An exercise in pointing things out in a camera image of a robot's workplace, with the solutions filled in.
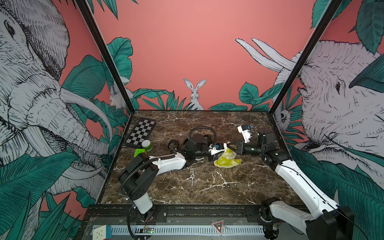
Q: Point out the black front mounting rail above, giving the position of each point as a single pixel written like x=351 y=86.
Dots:
x=165 y=212

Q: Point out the black right frame post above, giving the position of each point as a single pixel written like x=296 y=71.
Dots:
x=324 y=21

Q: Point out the black frame post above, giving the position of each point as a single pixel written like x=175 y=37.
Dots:
x=324 y=21
x=99 y=40

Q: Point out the white slotted cable duct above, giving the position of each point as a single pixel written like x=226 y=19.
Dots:
x=202 y=230

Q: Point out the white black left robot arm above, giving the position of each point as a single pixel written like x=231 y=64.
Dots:
x=139 y=175

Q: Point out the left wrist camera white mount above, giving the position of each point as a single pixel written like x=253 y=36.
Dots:
x=218 y=148

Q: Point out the green white cylinder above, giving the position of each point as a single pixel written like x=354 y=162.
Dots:
x=147 y=145

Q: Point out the white power socket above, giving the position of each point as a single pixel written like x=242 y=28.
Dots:
x=102 y=233

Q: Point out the black left frame post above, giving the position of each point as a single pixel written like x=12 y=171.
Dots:
x=99 y=40

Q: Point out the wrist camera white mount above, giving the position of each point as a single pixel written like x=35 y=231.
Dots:
x=218 y=148
x=245 y=130

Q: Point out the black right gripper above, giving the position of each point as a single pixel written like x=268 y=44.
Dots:
x=241 y=147

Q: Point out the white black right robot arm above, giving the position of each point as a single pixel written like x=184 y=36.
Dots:
x=325 y=219

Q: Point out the colourful rubik's cube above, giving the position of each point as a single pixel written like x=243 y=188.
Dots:
x=139 y=151

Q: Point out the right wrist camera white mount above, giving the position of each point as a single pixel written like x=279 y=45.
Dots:
x=245 y=130

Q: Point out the black white checkerboard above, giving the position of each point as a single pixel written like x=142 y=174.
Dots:
x=140 y=132

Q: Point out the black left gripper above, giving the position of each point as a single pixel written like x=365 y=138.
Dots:
x=208 y=144

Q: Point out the yellow green patterned towel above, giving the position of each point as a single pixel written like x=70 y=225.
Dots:
x=227 y=159

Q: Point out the red triangle warning sticker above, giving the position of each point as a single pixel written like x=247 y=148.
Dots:
x=218 y=226

